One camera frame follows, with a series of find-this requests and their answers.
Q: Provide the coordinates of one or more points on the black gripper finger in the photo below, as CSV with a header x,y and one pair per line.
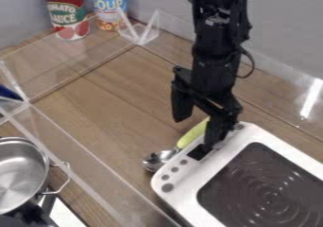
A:
x,y
182,102
219,125

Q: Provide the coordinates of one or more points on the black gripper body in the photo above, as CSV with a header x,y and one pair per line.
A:
x,y
210,81

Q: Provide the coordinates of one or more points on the green handled metal spoon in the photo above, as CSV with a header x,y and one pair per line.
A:
x,y
156,159

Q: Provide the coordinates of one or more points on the white and black stove top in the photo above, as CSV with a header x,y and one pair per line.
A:
x,y
253,181

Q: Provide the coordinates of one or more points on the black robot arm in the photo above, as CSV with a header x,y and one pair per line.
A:
x,y
222,29

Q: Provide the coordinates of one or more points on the black stove under pot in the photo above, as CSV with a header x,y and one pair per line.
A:
x,y
31,214

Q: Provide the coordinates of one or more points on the alphabet soup can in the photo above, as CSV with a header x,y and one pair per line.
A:
x,y
107,16

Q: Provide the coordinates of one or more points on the tomato sauce can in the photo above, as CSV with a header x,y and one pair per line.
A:
x,y
68,19

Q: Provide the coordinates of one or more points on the blue object at left edge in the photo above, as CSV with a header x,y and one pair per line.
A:
x,y
8,94

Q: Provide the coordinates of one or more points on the stainless steel pot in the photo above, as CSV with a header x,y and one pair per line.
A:
x,y
24,174

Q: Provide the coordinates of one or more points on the clear acrylic corner bracket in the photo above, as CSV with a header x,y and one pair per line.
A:
x,y
138,34

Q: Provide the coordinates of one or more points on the clear acrylic left bracket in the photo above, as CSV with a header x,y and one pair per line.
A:
x,y
14,100

